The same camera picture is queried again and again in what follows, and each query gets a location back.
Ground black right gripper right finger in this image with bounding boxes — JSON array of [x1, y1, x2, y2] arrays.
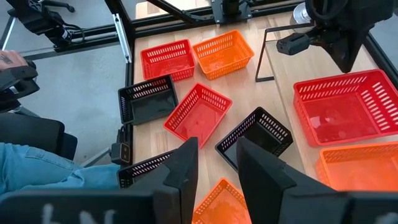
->
[[236, 138, 346, 224]]

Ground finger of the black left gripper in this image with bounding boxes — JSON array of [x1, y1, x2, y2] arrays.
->
[[341, 29, 371, 73], [317, 34, 346, 73]]

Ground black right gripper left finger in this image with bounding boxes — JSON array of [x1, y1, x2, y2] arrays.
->
[[124, 137, 200, 224]]

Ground black plastic basket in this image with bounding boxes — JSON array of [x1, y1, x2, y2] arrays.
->
[[118, 75, 180, 126], [215, 106, 294, 172], [117, 149, 175, 190]]

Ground orange plastic basket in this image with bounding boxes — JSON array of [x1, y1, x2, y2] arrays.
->
[[315, 141, 398, 192], [192, 177, 252, 224], [192, 29, 255, 81]]

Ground red plastic basket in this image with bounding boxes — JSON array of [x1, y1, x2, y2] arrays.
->
[[293, 68, 398, 147], [163, 82, 233, 149], [139, 39, 197, 82]]

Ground person's leg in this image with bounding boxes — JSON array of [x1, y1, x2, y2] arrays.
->
[[0, 142, 122, 203]]

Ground black chair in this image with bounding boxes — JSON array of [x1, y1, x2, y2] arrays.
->
[[0, 111, 78, 161]]

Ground person's hand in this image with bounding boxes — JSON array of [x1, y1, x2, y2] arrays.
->
[[0, 49, 29, 71]]

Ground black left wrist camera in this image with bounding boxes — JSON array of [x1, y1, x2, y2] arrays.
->
[[275, 32, 312, 56]]

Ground black metal table frame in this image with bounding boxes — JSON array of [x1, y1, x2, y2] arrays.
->
[[18, 0, 398, 169]]

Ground black leader arm handle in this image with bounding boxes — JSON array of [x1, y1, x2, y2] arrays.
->
[[0, 60, 40, 113]]

